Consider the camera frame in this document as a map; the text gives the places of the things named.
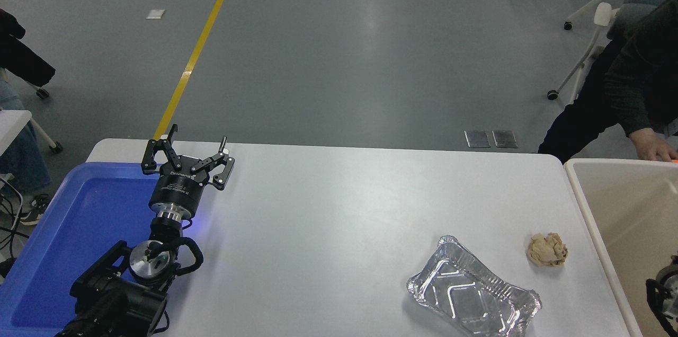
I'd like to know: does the silver foil tray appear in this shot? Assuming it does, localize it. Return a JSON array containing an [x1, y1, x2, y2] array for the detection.
[[406, 235, 543, 337]]

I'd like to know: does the blue plastic tray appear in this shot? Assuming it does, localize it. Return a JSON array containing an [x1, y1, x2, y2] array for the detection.
[[0, 162, 166, 337]]

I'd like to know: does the large pale bin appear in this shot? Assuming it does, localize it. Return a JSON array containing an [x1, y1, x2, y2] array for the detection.
[[564, 158, 678, 337]]

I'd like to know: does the black jacket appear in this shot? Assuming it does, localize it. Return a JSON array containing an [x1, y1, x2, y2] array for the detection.
[[0, 8, 56, 87]]

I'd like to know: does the thin black cable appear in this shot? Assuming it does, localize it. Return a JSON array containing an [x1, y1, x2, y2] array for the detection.
[[0, 173, 25, 261]]

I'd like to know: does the person's hand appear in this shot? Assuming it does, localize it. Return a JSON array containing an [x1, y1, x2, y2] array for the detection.
[[629, 128, 678, 163]]

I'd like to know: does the white-legged chair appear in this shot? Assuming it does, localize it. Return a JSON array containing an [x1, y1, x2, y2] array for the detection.
[[0, 67, 64, 154]]

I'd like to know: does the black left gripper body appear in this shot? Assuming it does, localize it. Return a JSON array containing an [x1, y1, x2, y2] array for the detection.
[[149, 155, 211, 213]]

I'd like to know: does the metal floor plate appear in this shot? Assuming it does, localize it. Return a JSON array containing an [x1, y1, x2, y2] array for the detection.
[[492, 130, 519, 148], [465, 130, 492, 148]]

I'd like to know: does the small white table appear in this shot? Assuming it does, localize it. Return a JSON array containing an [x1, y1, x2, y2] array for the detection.
[[0, 109, 32, 157]]

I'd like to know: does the crumpled tan paper ball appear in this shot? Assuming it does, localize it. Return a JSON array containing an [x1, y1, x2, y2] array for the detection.
[[527, 233, 569, 268]]

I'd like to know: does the person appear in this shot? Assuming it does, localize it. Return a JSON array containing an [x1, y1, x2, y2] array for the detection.
[[538, 0, 678, 164], [0, 80, 53, 225]]

